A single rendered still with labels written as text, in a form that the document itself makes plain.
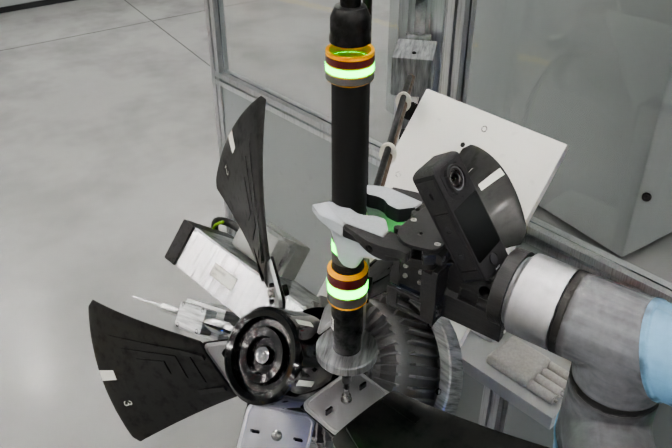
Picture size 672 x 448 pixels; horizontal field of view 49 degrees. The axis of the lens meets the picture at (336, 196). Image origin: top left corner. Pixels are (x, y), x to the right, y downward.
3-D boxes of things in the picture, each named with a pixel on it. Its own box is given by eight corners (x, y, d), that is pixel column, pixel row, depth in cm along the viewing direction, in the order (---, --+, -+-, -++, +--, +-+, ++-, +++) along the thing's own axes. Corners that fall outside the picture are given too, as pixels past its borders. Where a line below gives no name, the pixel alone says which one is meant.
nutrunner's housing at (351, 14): (333, 355, 88) (332, -37, 63) (366, 359, 87) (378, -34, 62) (326, 379, 84) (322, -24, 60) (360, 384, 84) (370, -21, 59)
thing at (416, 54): (397, 75, 138) (399, 31, 134) (435, 78, 137) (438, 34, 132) (389, 98, 130) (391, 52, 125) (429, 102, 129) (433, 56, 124)
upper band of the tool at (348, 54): (331, 68, 68) (330, 38, 67) (377, 72, 68) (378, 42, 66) (320, 87, 65) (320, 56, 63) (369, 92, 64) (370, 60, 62)
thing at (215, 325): (292, 359, 105) (136, 304, 126) (296, 344, 105) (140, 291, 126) (282, 358, 103) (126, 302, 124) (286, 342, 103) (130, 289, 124)
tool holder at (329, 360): (326, 317, 90) (325, 252, 84) (384, 325, 88) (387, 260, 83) (309, 371, 82) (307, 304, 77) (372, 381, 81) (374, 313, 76)
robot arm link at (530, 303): (554, 299, 59) (591, 249, 64) (501, 277, 61) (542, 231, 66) (539, 367, 63) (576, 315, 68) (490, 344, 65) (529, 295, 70)
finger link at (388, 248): (335, 245, 69) (423, 274, 66) (335, 232, 68) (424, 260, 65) (358, 220, 72) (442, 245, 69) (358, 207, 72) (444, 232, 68)
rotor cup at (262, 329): (260, 380, 104) (194, 374, 93) (308, 289, 103) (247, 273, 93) (330, 442, 95) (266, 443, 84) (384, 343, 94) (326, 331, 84)
